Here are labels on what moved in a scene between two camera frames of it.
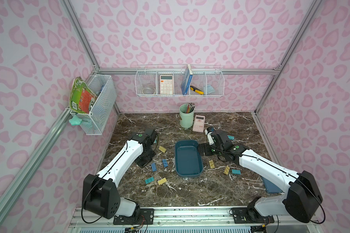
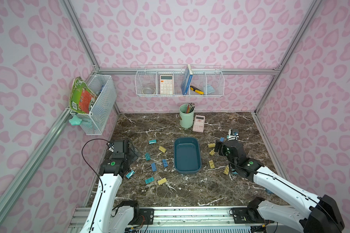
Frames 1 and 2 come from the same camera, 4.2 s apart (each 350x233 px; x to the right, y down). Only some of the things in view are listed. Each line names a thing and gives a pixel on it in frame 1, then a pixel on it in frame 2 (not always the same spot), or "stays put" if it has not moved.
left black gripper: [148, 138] -> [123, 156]
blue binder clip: [165, 162] stays put
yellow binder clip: [212, 164] stays put
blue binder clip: [154, 166] stays put
